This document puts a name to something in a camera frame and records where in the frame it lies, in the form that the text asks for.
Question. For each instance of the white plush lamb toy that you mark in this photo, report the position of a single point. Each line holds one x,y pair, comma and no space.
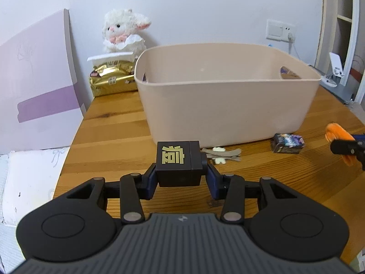
120,31

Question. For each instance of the grey laptop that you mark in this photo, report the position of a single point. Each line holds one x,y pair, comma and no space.
341,92

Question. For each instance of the cartoon printed small box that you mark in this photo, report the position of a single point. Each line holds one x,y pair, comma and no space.
287,143

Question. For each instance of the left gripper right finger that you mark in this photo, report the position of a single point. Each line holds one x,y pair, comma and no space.
281,221

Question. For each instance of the white phone stand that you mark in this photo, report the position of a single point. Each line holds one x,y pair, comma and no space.
333,69

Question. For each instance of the orange cloth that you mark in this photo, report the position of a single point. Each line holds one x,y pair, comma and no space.
334,131

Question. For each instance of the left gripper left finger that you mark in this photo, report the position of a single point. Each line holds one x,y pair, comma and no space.
85,220

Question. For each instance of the white bed pillow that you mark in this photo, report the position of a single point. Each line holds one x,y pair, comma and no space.
31,181

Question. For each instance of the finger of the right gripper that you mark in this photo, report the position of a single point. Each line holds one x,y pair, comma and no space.
350,151
359,137

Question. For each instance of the white wardrobe shelf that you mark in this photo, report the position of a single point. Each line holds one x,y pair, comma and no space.
341,20

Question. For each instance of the white wall switch socket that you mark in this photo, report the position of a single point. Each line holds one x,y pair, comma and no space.
280,31

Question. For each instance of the gold tissue package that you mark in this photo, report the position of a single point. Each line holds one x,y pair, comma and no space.
112,73

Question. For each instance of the dark brown small box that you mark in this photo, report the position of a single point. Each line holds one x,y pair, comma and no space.
180,164

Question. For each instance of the beige plastic storage bin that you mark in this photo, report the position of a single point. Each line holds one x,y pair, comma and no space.
223,93

